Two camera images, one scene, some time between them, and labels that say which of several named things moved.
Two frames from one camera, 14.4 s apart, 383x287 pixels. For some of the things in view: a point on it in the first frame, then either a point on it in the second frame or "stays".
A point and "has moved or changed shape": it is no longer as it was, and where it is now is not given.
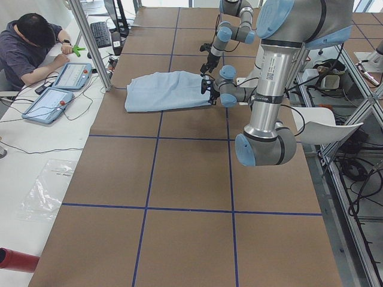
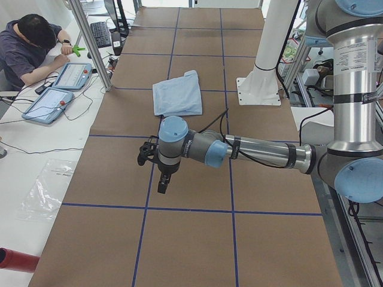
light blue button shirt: (165, 91) has moved or changed shape
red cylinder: (13, 260) stays
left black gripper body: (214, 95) -> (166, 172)
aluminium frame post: (92, 44) stays
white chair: (317, 126) stays
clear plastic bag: (45, 194) stays
